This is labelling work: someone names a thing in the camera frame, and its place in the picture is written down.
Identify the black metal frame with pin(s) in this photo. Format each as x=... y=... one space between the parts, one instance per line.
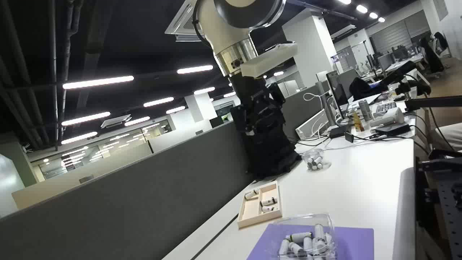
x=442 y=202

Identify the clear plastic container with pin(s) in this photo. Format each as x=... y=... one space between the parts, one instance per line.
x=307 y=225

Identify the grey desk partition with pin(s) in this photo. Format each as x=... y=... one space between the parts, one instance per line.
x=144 y=196

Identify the computer monitor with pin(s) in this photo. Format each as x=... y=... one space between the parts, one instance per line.
x=333 y=95

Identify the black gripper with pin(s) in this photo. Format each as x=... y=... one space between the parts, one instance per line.
x=261 y=115

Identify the small glass bowl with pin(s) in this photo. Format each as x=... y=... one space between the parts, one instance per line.
x=317 y=160

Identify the black office chair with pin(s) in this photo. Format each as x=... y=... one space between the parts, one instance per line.
x=361 y=86

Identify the white box device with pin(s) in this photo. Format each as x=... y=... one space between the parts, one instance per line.
x=387 y=115

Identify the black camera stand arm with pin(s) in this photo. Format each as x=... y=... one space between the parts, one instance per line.
x=427 y=101

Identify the purple mat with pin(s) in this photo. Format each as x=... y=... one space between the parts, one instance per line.
x=355 y=242

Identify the white bottle in container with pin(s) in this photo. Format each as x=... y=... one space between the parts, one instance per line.
x=297 y=235
x=294 y=248
x=319 y=231

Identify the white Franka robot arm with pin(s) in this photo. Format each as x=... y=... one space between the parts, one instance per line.
x=225 y=28

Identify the yellow bottle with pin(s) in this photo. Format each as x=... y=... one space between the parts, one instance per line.
x=356 y=119

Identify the long ceiling light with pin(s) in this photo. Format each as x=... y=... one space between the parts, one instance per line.
x=193 y=69
x=85 y=118
x=157 y=101
x=98 y=80

